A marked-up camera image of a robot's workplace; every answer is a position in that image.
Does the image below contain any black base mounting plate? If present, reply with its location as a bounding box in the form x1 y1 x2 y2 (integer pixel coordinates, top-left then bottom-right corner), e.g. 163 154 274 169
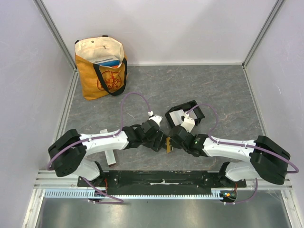
77 170 247 196

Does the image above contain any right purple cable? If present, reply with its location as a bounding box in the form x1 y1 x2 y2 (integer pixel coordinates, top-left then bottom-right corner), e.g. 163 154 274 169
184 103 300 206

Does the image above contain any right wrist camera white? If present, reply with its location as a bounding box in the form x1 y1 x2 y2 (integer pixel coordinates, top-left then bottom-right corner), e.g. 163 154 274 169
181 113 195 133

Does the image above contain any black plastic card bin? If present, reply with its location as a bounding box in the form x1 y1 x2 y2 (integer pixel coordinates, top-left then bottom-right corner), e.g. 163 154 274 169
165 100 205 128

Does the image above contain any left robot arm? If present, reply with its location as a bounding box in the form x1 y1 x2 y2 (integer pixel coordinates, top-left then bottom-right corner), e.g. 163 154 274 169
47 115 163 187

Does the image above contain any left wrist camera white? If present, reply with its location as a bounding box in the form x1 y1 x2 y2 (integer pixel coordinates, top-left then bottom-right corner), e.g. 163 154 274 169
148 111 162 126

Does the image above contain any orange canvas tote bag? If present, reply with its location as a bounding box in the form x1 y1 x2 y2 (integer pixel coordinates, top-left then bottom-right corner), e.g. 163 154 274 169
75 36 128 100

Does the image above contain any silver VIP card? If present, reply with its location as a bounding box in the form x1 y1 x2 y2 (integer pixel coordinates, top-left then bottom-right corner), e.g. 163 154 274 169
189 110 198 121

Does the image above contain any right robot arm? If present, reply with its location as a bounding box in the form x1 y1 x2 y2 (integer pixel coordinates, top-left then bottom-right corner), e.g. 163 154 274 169
169 126 290 187

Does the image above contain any clear acrylic rectangular block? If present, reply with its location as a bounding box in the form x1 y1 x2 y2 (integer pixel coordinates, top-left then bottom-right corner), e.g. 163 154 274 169
99 129 117 166

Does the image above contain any aluminium frame rail front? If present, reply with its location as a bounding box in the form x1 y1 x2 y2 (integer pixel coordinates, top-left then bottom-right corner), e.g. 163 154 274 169
34 170 293 190

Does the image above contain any stack of white cards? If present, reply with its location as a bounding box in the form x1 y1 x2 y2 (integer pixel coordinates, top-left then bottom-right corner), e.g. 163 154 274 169
169 109 184 126

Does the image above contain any blue book in bag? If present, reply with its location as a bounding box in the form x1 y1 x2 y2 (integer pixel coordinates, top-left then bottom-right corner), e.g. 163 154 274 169
92 56 120 68

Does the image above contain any slotted cable duct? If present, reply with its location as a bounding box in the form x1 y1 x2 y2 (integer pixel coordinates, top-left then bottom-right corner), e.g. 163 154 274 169
44 187 236 200

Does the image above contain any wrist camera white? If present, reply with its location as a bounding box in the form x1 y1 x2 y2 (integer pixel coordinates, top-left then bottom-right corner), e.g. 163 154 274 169
181 113 195 133
148 111 162 126

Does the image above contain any gold credit card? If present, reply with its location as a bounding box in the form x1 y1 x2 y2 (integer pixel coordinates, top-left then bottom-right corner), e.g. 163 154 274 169
166 137 173 153

